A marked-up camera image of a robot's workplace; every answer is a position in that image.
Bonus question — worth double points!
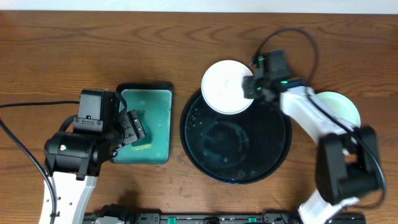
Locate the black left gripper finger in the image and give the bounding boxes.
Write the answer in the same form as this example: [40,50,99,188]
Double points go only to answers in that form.
[115,92,127,117]
[123,110,146,145]

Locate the green yellow sponge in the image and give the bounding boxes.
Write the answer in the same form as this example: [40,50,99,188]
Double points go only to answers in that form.
[131,124,153,151]

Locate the white plate with green smear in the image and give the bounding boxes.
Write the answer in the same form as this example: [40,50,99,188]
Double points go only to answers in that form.
[201,60,253,115]

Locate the pale green plate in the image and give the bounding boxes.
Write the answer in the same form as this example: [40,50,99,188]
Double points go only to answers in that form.
[317,91,361,127]

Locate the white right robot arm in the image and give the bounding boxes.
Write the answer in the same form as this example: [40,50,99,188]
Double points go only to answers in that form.
[242,76,387,223]

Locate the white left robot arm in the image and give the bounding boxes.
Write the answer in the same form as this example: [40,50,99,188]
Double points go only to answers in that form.
[40,90,146,223]

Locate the black rectangular water tray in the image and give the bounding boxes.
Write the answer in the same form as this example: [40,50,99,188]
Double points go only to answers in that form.
[110,82,173,164]

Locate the round black tray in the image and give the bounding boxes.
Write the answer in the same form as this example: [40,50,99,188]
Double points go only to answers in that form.
[180,90,292,184]

